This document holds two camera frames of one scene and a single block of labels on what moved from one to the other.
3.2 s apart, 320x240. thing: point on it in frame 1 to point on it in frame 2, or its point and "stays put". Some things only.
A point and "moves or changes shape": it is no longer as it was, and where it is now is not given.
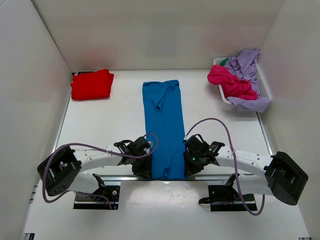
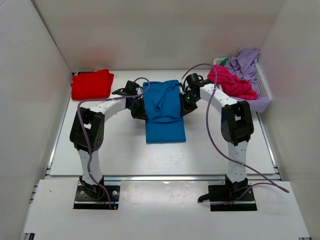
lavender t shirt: (243, 65) stays put
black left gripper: (145, 169) to (140, 114)
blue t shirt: (164, 118) moves or changes shape
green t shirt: (224, 62) stays put
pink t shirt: (233, 87) stays put
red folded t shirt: (92, 85) stays put
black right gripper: (189, 169) to (185, 108)
